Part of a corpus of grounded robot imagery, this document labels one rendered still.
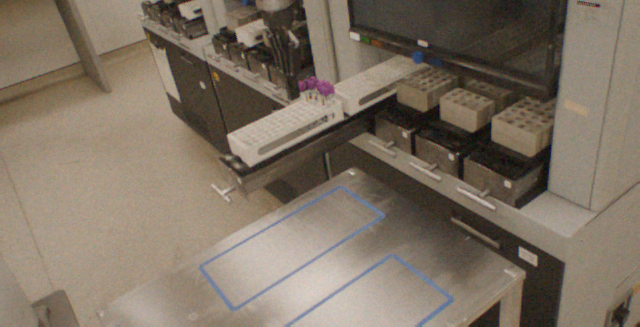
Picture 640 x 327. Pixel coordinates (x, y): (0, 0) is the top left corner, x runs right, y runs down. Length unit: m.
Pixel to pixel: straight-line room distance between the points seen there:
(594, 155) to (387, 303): 0.50
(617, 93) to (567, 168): 0.20
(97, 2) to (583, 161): 4.12
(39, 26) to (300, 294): 3.99
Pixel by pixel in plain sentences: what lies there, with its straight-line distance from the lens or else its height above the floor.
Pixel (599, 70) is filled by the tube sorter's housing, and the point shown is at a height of 1.05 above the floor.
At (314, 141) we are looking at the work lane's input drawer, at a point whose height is 0.80.
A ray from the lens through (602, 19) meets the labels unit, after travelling 1.02.
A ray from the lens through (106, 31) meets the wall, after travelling 4.79.
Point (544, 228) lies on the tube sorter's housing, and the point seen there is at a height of 0.73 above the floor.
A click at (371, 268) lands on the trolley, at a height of 0.82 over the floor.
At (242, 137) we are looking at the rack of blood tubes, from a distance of 1.30.
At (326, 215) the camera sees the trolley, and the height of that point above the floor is 0.82.
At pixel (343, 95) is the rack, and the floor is 0.86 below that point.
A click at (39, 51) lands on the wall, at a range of 4.72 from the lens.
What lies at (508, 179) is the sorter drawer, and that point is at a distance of 1.16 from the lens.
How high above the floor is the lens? 1.50
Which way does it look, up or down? 33 degrees down
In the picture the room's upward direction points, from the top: 10 degrees counter-clockwise
